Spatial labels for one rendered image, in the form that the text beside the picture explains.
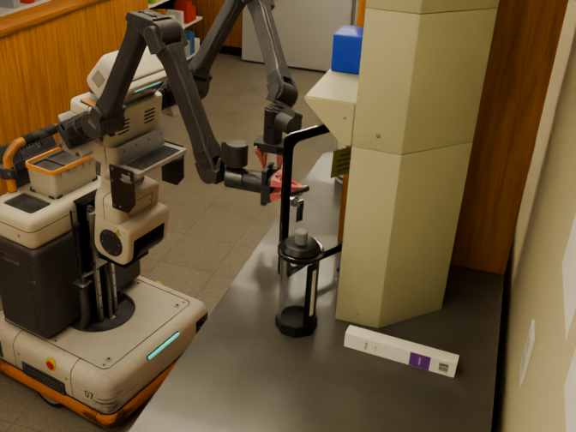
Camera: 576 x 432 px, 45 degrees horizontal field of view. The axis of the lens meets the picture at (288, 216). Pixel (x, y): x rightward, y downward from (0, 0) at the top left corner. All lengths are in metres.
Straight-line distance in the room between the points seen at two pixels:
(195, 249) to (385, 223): 2.32
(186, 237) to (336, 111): 2.51
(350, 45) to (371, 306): 0.63
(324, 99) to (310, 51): 5.23
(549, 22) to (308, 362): 0.97
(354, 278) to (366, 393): 0.29
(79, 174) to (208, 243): 1.35
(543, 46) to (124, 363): 1.77
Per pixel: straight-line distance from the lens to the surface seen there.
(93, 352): 2.75
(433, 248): 1.74
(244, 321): 1.77
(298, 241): 1.61
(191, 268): 3.68
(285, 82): 2.08
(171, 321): 2.86
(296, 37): 6.77
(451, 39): 1.52
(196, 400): 1.56
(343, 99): 1.54
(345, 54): 1.71
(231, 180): 1.84
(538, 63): 1.84
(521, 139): 1.90
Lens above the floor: 2.02
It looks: 29 degrees down
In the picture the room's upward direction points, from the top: 3 degrees clockwise
